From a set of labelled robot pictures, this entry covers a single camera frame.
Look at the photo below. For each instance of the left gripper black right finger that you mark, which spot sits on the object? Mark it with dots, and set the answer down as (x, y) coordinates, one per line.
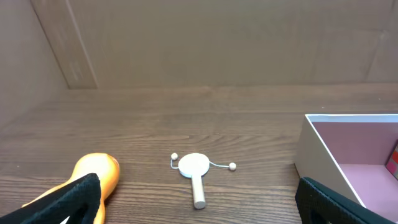
(317, 204)

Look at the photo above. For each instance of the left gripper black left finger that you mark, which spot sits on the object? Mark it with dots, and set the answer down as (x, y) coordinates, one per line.
(77, 202)

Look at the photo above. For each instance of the orange plastic cat figure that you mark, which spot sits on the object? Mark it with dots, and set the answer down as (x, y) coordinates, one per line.
(105, 167)

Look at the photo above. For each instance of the colourful puzzle cube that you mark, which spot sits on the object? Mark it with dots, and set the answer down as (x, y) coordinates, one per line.
(392, 161)

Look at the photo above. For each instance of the white wooden rattle drum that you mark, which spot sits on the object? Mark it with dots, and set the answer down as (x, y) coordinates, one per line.
(194, 166)

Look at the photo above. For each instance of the white cardboard box pink interior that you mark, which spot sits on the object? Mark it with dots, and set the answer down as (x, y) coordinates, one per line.
(348, 153)

